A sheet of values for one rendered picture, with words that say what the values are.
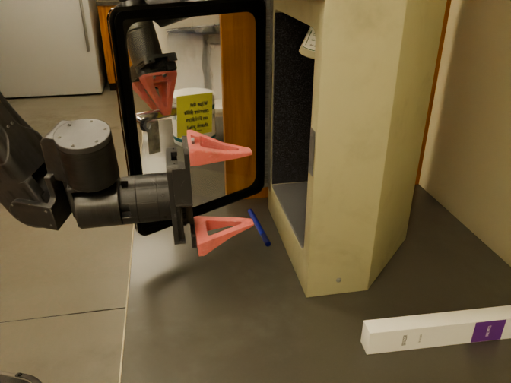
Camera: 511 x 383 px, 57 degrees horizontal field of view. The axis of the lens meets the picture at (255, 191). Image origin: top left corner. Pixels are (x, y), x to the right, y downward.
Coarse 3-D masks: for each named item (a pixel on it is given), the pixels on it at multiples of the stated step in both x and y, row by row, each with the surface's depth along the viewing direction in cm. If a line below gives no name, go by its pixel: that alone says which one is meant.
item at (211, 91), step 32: (128, 32) 72; (160, 32) 75; (192, 32) 79; (224, 32) 83; (160, 64) 77; (192, 64) 81; (224, 64) 85; (160, 96) 79; (192, 96) 83; (224, 96) 88; (160, 128) 81; (192, 128) 86; (224, 128) 90; (160, 160) 84; (192, 192) 91; (224, 192) 96
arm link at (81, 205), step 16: (80, 192) 52; (96, 192) 52; (112, 192) 52; (80, 208) 52; (96, 208) 52; (112, 208) 52; (128, 208) 54; (80, 224) 53; (96, 224) 53; (112, 224) 54
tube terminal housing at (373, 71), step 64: (320, 0) 60; (384, 0) 59; (320, 64) 62; (384, 64) 63; (320, 128) 66; (384, 128) 68; (320, 192) 70; (384, 192) 74; (320, 256) 76; (384, 256) 85
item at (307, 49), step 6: (312, 30) 73; (306, 36) 74; (312, 36) 72; (306, 42) 73; (312, 42) 72; (300, 48) 76; (306, 48) 73; (312, 48) 72; (306, 54) 73; (312, 54) 72
